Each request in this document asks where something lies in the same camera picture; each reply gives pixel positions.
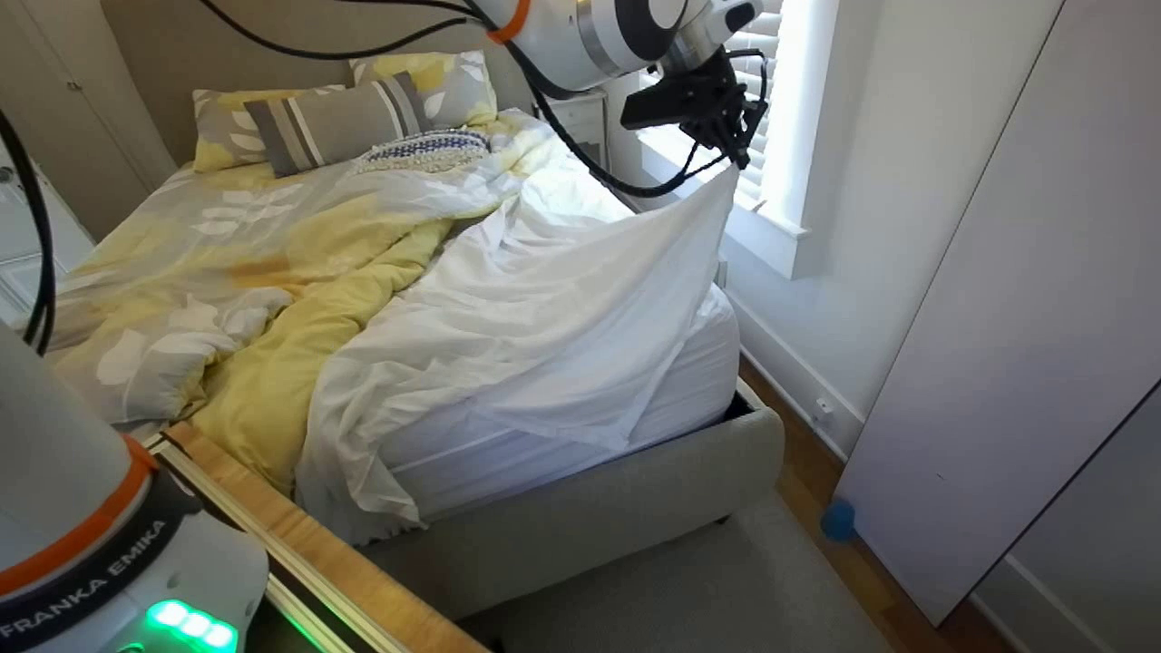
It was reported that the small blue foam block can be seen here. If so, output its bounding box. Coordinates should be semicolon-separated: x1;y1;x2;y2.
820;492;861;545

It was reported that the yellow grey floral pillow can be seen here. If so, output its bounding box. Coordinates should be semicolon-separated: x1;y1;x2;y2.
188;47;500;173

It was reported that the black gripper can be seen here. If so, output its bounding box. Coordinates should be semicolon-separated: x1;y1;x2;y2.
620;52;757;173

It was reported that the grey upholstered bed frame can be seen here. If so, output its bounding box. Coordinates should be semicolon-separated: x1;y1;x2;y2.
359;380;786;624

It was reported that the long black arm cable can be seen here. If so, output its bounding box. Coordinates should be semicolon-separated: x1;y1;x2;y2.
197;0;491;65

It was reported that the white covered mattress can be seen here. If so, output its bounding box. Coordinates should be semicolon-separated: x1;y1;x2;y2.
383;279;745;521

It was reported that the white window blind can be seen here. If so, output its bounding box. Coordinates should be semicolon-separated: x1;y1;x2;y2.
730;0;792;217

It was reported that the grey striped pillow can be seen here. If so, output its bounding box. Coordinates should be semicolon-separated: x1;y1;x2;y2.
243;69;430;180

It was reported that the blue white patterned pillow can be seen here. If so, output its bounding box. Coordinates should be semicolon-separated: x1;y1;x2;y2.
359;128;495;171

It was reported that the black base cable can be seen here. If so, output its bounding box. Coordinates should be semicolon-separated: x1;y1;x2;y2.
0;108;61;364

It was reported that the yellow grey floral duvet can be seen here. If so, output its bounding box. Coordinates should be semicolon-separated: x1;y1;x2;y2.
42;106;572;496

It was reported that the white window frame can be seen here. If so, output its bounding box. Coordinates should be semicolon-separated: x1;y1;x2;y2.
723;0;845;282

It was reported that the white bedsheet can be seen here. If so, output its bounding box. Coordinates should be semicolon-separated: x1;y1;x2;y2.
292;158;745;545

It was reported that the beige closet door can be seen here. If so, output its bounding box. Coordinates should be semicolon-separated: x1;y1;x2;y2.
0;0;181;247

